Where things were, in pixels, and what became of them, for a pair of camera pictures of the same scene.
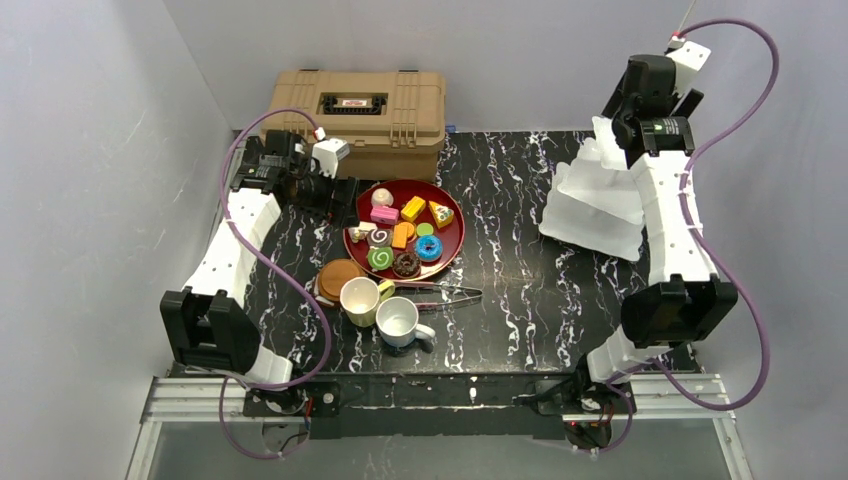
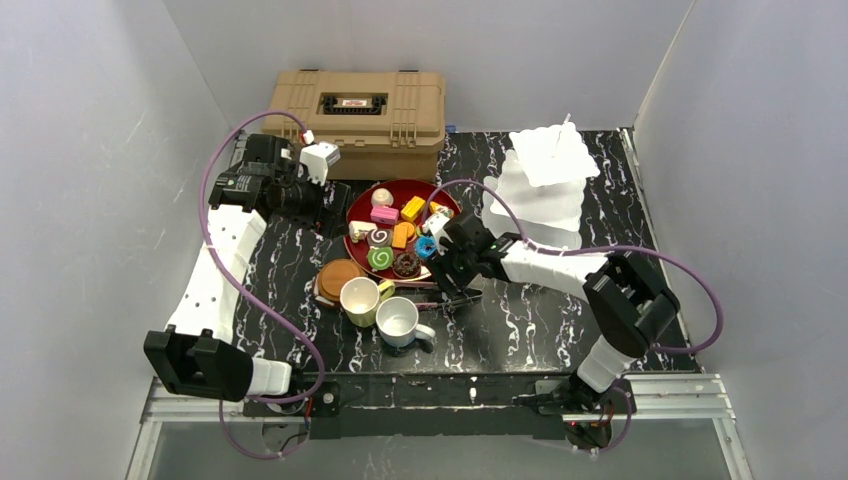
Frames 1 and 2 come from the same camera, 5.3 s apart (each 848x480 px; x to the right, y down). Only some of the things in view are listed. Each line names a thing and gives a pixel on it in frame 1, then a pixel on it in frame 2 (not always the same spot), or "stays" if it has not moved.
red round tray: (408, 230) stays
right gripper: (618, 109) -> (452, 277)
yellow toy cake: (413, 208) stays
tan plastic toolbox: (392, 121) stays
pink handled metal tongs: (419, 283) stays
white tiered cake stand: (593, 198) -> (544, 186)
